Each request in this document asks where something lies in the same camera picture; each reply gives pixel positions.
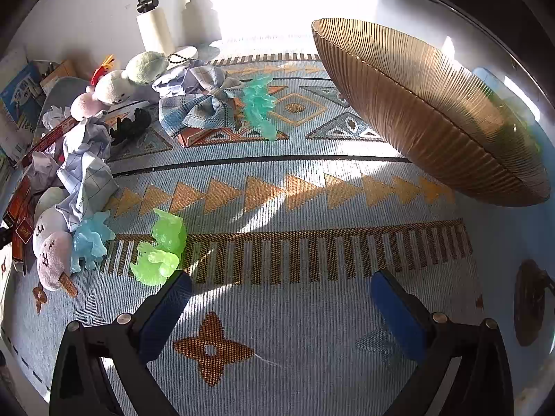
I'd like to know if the black toy figure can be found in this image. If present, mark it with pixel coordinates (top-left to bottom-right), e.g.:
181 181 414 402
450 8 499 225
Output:
109 107 152 143

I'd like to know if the gold ribbed basket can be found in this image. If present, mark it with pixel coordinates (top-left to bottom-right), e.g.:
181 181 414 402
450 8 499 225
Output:
311 18 551 208

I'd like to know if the large grid paper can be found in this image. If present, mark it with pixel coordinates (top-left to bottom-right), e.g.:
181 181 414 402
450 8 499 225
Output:
56 119 119 231

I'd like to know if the white paper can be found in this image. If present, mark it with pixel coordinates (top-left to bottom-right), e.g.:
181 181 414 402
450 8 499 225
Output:
26 151 63 193
43 106 72 129

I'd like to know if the patterned woven mat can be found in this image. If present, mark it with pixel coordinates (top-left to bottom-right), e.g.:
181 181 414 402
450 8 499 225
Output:
0 45 555 416

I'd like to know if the row of upright books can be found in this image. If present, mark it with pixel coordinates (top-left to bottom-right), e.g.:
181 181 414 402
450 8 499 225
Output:
0 63 46 165

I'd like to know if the plaid cloth bow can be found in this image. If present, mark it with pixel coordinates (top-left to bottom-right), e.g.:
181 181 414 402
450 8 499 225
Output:
158 61 244 138

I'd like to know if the long red cardboard box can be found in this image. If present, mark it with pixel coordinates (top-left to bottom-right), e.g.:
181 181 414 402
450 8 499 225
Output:
21 115 84 168
3 177 34 273

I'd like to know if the pastel dango plush toy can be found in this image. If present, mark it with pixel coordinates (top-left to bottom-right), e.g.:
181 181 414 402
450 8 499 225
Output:
32 186 79 299
70 51 169 119

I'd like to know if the teal translucent toy figure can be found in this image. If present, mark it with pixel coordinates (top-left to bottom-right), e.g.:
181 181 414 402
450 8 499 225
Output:
242 75 279 140

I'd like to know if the red yellow toy figure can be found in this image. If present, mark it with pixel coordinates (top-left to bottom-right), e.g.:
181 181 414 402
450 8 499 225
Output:
90 54 116 84

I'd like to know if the pink cartoon box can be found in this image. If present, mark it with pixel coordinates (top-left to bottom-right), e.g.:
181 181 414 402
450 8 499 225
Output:
179 125 237 147

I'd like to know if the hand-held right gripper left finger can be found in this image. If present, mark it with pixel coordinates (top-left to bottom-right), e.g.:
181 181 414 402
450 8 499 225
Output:
49 270 194 416

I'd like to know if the blue translucent toy figure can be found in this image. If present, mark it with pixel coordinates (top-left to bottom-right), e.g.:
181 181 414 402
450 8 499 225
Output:
71 210 116 273

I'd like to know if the white desk lamp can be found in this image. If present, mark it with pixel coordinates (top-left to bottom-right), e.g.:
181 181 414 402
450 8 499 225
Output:
130 0 222 59

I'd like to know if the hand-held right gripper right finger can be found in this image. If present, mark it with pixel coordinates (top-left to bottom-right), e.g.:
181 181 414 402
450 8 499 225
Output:
369 268 515 416

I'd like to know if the light blue case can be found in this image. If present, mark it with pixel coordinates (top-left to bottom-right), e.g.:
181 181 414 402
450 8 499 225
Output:
472 67 508 96

